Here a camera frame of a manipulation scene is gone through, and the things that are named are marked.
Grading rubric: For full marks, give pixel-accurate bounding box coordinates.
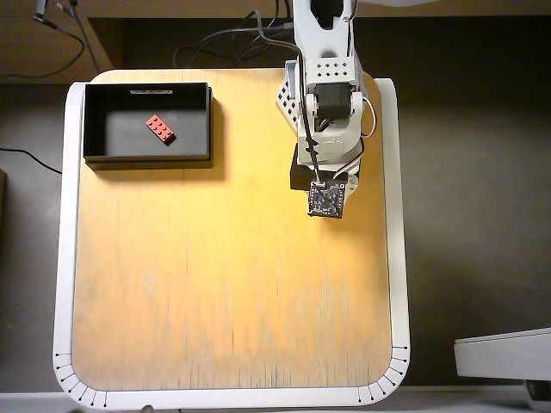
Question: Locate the white table rim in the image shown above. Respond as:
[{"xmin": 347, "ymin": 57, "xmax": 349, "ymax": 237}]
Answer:
[{"xmin": 52, "ymin": 77, "xmax": 412, "ymax": 410}]

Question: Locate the red lego block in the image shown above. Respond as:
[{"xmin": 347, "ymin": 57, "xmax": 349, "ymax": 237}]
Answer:
[{"xmin": 145, "ymin": 114, "xmax": 177, "ymax": 147}]

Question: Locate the black cable with plug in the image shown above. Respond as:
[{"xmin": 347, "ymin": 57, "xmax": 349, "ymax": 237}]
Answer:
[{"xmin": 0, "ymin": 0, "xmax": 87, "ymax": 83}]

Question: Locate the black camera cable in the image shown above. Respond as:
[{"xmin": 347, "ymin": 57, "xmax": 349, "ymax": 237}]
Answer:
[{"xmin": 234, "ymin": 10, "xmax": 322, "ymax": 186}]

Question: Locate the black power cable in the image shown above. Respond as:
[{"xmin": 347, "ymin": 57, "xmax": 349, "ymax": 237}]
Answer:
[{"xmin": 172, "ymin": 16, "xmax": 298, "ymax": 68}]

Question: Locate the black bin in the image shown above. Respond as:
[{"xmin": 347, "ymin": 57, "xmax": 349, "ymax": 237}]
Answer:
[{"xmin": 82, "ymin": 82, "xmax": 215, "ymax": 172}]

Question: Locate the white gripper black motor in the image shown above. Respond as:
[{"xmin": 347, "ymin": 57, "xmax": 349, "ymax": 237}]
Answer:
[{"xmin": 290, "ymin": 152, "xmax": 362, "ymax": 204}]

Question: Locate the white device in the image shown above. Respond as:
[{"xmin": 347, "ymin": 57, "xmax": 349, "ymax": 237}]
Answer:
[{"xmin": 454, "ymin": 327, "xmax": 551, "ymax": 382}]

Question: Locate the black wrist camera board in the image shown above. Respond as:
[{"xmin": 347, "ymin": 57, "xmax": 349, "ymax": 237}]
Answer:
[{"xmin": 306, "ymin": 180, "xmax": 347, "ymax": 219}]

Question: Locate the thin black cable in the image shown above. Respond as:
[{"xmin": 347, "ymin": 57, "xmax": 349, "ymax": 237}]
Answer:
[{"xmin": 0, "ymin": 147, "xmax": 64, "ymax": 176}]

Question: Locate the wooden desk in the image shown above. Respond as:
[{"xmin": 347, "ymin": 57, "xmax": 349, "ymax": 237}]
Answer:
[{"xmin": 0, "ymin": 0, "xmax": 551, "ymax": 85}]

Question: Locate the grey cable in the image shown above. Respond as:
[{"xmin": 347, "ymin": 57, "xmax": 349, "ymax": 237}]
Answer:
[{"xmin": 55, "ymin": 0, "xmax": 102, "ymax": 72}]

